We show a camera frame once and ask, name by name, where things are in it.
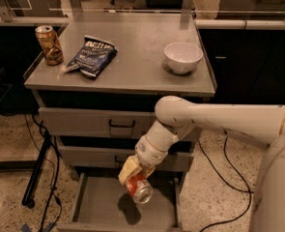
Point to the middle grey drawer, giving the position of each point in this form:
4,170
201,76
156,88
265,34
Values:
112,153

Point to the white bowl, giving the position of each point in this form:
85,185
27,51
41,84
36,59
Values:
183,58

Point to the bottom grey open drawer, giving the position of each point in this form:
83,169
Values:
102,205

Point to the gold soda can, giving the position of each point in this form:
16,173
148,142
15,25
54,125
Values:
49,42

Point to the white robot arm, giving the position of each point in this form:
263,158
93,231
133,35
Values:
258,125

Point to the top grey drawer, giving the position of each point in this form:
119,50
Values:
96,123

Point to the grey drawer cabinet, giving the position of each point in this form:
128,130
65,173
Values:
134,80

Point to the black table leg stand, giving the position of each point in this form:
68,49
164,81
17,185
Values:
28,198

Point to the blue chip bag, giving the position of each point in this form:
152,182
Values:
93,57

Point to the red coke can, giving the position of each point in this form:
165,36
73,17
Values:
139,189

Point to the white horizontal rail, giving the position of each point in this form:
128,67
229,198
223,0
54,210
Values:
144,20

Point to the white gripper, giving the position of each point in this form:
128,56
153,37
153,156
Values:
147,153

